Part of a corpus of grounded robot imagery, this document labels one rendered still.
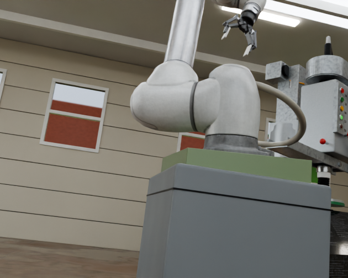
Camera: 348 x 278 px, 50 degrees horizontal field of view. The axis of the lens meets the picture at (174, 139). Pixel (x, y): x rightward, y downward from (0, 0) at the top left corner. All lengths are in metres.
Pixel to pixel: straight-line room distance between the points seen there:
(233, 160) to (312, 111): 1.37
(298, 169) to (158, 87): 0.46
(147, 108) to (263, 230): 0.49
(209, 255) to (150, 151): 7.30
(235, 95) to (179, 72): 0.20
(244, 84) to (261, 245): 0.44
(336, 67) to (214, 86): 1.35
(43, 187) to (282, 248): 7.25
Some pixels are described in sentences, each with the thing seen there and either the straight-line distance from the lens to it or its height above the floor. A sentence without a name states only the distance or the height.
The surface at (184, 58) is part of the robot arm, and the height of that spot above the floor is 1.18.
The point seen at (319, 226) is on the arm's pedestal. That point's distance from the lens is 0.98.
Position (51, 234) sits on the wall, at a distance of 7.96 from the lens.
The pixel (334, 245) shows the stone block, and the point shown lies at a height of 0.65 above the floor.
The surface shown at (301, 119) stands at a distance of 1.67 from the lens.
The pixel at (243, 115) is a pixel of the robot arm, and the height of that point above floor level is 0.98.
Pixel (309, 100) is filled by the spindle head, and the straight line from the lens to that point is 2.32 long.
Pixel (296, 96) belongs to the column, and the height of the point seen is 1.77.
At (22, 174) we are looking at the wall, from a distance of 8.06.
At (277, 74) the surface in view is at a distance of 3.26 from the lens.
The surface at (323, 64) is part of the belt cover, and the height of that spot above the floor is 1.64.
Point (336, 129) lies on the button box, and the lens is 2.17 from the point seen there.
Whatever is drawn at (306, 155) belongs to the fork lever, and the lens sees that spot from 2.01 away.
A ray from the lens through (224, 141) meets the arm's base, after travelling 1.03.
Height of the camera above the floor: 0.67
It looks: 12 degrees up
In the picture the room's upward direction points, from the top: 7 degrees clockwise
